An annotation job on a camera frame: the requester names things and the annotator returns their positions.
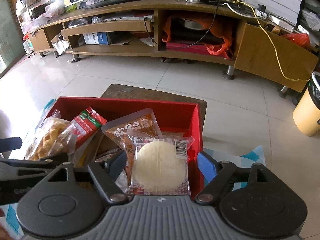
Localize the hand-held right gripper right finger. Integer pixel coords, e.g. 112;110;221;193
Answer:
195;152;275;205

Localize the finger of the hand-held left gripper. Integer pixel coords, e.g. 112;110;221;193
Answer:
0;154;69;178
0;137;22;153

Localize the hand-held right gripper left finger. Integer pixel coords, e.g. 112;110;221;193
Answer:
47;150;129;203

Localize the orange brown snack packet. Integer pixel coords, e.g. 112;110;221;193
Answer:
101;108;160;180

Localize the yellow waffle packet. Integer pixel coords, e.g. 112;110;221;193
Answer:
24;109;78;162

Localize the white round pastry packet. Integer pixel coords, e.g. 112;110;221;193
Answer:
124;134;195;197

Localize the red green spicy strip packet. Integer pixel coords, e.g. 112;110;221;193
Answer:
67;106;107;150

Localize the red cardboard box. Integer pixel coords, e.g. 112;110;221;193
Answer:
41;96;204;198

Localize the blue white checkered tablecloth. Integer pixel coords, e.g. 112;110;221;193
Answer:
0;99;267;240

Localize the yellow waste bin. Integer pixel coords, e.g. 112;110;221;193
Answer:
292;71;320;137

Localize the flat red box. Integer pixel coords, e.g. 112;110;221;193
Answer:
166;41;225;55

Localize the orange plastic bag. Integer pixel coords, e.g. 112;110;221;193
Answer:
162;15;234;60

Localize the blue white carton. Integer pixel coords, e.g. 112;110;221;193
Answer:
84;32;112;45

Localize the wooden television stand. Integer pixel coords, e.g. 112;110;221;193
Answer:
26;0;319;93

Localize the white plastic bag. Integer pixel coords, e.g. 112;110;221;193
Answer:
44;0;66;15

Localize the yellow cable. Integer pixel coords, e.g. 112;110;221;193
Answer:
231;0;311;82

